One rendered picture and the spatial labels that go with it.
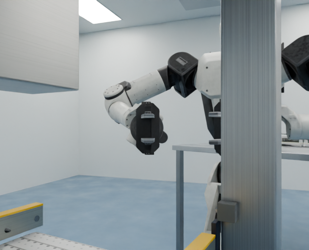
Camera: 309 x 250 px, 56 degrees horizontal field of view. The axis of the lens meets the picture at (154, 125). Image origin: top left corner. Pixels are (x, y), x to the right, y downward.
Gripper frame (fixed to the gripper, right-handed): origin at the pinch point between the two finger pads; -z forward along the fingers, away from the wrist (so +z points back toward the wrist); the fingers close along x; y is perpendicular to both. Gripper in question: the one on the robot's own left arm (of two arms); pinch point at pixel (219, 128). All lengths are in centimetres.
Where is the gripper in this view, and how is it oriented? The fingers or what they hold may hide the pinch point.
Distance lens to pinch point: 59.9
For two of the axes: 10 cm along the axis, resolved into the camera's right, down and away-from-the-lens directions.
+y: -8.0, 0.1, 6.0
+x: 0.0, 10.0, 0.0
